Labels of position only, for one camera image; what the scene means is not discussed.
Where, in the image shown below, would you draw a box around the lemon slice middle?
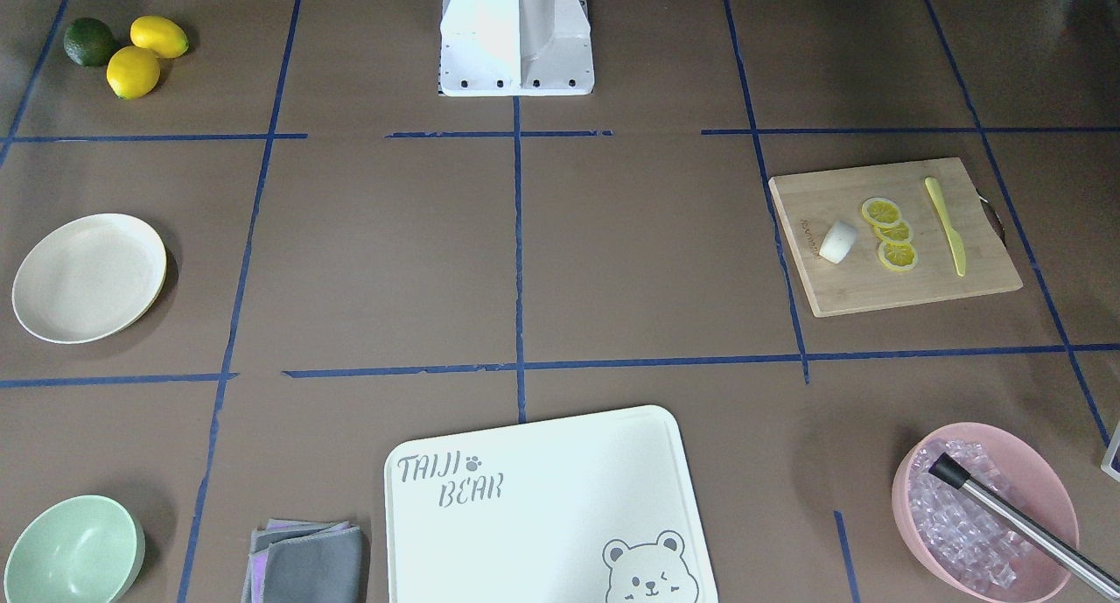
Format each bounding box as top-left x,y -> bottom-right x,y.
872,219 -> 913,247

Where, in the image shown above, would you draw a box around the yellow lemon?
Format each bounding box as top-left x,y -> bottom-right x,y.
129,13 -> 192,61
105,46 -> 161,100

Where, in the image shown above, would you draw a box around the cream round plate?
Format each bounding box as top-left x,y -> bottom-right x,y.
11,213 -> 168,345

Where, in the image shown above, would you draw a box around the green lime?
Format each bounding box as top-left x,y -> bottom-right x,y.
63,18 -> 119,67

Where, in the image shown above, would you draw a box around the steel muddler black tip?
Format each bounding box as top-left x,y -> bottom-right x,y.
927,454 -> 1119,602

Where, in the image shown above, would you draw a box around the light green bowl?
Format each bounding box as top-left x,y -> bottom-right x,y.
3,494 -> 144,602

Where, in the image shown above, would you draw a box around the clear ice cubes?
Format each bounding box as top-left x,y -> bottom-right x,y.
907,438 -> 1039,596

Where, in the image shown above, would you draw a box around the yellow lemon upper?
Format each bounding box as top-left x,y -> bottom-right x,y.
129,13 -> 192,61

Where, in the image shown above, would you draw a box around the lemon slice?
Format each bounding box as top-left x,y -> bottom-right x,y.
877,242 -> 920,272
860,197 -> 903,228
872,219 -> 913,247

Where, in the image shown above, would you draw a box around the yellow lemon lower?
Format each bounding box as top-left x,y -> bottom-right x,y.
105,46 -> 161,100

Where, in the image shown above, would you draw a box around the grey folded cloth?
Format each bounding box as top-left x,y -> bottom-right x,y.
241,519 -> 364,602

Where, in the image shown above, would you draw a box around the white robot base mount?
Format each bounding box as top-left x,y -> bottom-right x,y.
437,0 -> 596,98

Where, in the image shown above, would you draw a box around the lemon slice top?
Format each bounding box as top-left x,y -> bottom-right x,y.
860,197 -> 903,228

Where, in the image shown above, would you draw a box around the lemon slice bottom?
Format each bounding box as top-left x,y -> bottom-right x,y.
877,242 -> 920,272

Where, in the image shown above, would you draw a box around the metal cutting board handle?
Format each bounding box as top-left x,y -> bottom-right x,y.
977,193 -> 1007,248

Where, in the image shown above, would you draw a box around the yellow plastic knife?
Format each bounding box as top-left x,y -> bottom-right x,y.
923,177 -> 968,277

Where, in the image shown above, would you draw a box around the white bear tray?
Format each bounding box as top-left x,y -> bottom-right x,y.
384,406 -> 719,602

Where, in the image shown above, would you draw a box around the bamboo cutting board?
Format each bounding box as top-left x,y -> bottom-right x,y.
769,158 -> 1023,317

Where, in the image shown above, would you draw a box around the pink bowl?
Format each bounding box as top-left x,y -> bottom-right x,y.
892,421 -> 1080,602

